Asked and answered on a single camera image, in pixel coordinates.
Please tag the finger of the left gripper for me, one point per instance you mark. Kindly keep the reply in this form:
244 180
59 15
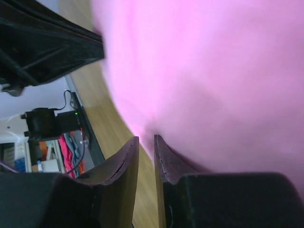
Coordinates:
38 46

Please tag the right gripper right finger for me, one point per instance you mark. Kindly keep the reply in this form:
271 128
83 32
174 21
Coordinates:
191 199

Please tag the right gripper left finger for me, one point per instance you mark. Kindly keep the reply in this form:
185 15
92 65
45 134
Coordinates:
103 197

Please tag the pink t shirt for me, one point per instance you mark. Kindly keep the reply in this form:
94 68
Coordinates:
221 81

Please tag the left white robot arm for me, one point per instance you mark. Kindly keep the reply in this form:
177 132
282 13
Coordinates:
40 124

